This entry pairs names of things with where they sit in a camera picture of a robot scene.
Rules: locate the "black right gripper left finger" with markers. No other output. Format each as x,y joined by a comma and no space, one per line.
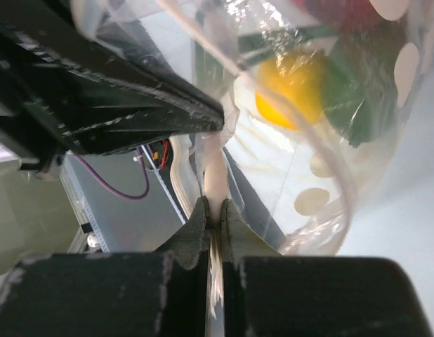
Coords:
161,293

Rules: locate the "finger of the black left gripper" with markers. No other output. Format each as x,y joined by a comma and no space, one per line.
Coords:
86,77

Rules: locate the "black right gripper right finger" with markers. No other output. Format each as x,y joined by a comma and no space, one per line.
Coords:
268,294

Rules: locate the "yellow fake lemon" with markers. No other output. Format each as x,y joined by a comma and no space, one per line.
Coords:
298,77

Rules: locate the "clear zip top bag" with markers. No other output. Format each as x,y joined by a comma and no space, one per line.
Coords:
297,185

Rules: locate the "dark green fake lime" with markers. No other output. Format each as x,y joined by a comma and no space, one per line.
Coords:
359,95

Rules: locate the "red fake tomato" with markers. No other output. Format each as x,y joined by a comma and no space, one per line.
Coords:
345,15

